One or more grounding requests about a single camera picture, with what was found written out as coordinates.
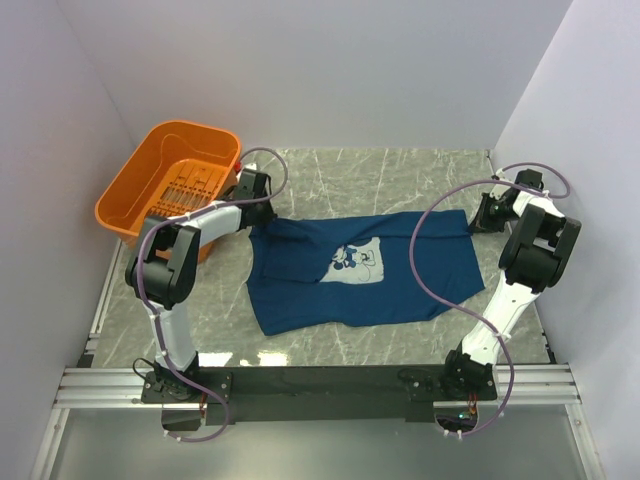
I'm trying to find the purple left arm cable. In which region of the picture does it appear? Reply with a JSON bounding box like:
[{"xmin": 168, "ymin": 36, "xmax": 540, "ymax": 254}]
[{"xmin": 135, "ymin": 146, "xmax": 289, "ymax": 444}]

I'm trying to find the blue Mickey Mouse t-shirt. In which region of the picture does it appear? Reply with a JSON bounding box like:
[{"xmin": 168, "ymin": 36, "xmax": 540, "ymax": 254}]
[{"xmin": 247, "ymin": 210, "xmax": 485, "ymax": 336}]

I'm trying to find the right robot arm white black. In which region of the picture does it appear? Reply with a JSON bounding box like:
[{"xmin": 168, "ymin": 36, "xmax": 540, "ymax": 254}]
[{"xmin": 438, "ymin": 164, "xmax": 582, "ymax": 399}]

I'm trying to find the orange plastic laundry basket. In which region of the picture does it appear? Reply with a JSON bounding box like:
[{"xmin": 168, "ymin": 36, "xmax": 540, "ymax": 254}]
[{"xmin": 95, "ymin": 120, "xmax": 242, "ymax": 248}]

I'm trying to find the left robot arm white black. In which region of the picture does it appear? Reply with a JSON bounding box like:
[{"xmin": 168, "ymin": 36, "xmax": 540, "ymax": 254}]
[{"xmin": 125, "ymin": 168, "xmax": 276, "ymax": 402}]

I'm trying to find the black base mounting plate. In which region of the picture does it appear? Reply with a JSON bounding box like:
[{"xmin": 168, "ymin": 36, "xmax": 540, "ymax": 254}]
[{"xmin": 141, "ymin": 365, "xmax": 497, "ymax": 431}]

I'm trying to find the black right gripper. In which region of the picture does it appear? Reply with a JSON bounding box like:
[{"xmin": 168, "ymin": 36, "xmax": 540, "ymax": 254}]
[{"xmin": 467, "ymin": 193, "xmax": 519, "ymax": 234}]

